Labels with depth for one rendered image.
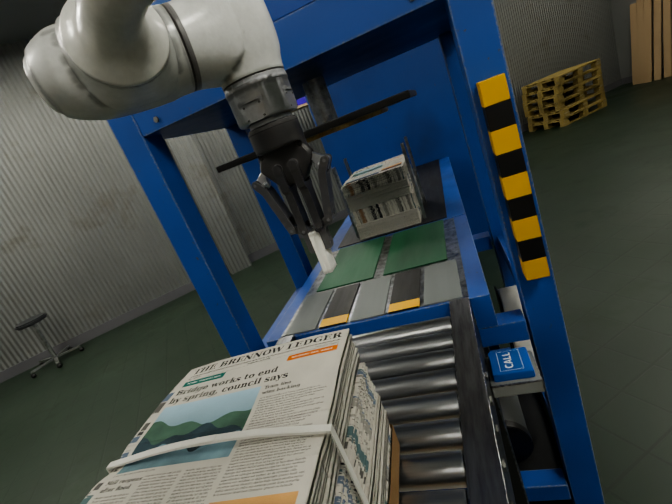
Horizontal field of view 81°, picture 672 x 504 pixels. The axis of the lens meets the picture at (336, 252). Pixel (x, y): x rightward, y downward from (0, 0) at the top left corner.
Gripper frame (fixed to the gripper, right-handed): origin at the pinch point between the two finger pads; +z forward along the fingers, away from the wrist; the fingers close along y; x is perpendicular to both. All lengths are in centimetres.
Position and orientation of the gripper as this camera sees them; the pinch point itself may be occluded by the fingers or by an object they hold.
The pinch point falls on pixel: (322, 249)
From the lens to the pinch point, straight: 61.4
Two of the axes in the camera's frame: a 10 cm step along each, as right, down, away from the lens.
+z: 3.5, 8.9, 2.8
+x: 2.2, -3.7, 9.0
